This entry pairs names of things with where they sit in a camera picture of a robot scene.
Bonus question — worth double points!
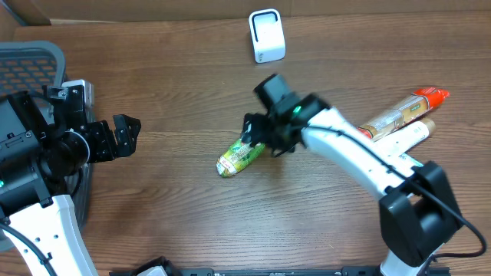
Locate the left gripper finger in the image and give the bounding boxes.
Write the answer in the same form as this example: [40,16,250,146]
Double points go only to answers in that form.
[62,79,94,110]
[113,114,141,157]

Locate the green snack pouch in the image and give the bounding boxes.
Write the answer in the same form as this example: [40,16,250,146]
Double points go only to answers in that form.
[216,139,265,178]

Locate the white tube gold cap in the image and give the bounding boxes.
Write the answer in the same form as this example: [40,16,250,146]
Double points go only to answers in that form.
[375,118,436,156]

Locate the orange spaghetti packet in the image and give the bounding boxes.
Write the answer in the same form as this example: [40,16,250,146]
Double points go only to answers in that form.
[358,87,450,141]

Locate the teal wipes packet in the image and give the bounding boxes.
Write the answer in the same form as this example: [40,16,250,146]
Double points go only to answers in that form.
[400,153,423,167]

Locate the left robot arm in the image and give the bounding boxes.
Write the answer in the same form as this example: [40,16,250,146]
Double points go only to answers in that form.
[1,81,141,275]

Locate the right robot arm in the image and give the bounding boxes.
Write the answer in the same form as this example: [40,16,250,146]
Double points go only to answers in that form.
[243,74,463,275]

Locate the white barcode scanner stand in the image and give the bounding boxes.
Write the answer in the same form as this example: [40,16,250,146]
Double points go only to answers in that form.
[249,8,286,64]

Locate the grey plastic mesh basket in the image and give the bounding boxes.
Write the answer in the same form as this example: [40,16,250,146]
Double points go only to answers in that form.
[1,41,94,252]

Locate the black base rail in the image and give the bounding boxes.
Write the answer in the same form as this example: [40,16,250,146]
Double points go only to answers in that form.
[109,255,452,276]

